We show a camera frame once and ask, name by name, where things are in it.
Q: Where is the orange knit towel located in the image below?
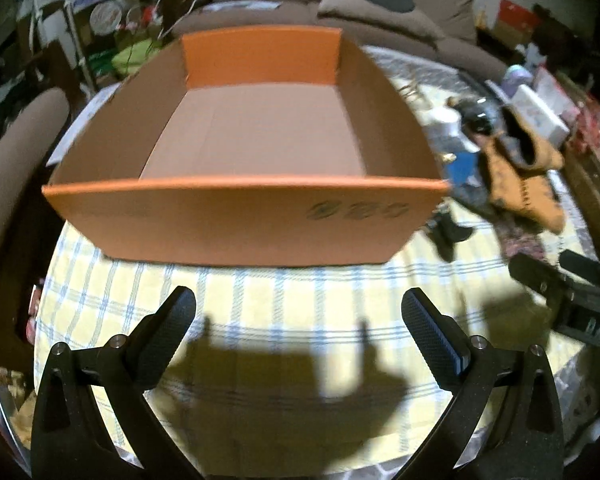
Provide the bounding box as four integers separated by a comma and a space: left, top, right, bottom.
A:
481, 107, 566, 234

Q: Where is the black hair clip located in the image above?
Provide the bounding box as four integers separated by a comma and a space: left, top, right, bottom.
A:
425, 209, 475, 263

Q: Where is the white tissue box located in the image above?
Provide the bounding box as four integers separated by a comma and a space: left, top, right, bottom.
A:
510, 84, 569, 148

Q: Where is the clear dome black container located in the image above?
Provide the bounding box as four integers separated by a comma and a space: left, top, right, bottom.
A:
454, 98, 502, 136

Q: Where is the brown chair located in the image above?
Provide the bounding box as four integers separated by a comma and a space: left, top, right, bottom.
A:
0, 87, 70, 250

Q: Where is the orange cardboard box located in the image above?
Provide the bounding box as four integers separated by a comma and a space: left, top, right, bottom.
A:
43, 26, 450, 268

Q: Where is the brown cushion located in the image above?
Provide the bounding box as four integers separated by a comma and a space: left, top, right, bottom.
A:
317, 0, 446, 42

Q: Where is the brown sofa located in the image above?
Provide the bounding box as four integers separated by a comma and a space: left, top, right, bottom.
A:
173, 0, 507, 82

